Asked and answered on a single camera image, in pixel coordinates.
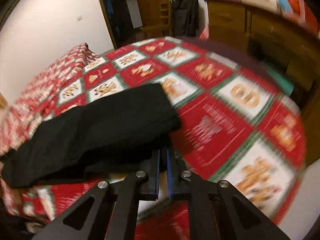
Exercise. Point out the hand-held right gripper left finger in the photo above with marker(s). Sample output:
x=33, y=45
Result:
x=157, y=177

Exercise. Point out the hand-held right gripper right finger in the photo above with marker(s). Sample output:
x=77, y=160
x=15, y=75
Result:
x=170, y=177

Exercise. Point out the black pants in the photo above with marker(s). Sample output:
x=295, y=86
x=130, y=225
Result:
x=100, y=130

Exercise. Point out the red printed checkered blanket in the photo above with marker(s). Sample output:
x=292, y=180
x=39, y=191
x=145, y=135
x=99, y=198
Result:
x=225, y=130

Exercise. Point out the teal cloth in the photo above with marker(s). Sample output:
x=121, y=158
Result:
x=280, y=78

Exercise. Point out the red patterned pillow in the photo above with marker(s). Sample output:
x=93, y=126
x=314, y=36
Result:
x=204, y=33

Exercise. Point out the wooden chair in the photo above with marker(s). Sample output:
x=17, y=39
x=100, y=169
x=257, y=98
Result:
x=160, y=17

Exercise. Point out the black bag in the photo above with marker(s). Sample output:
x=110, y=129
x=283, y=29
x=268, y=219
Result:
x=185, y=15

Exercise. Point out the wooden door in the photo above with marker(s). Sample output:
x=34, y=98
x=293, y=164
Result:
x=150, y=0

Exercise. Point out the blue item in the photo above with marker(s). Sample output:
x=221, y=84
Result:
x=282, y=2

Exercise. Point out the red item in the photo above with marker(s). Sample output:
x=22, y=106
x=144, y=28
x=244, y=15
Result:
x=300, y=8

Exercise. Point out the wooden door frame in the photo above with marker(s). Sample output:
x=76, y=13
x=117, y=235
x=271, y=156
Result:
x=106, y=10

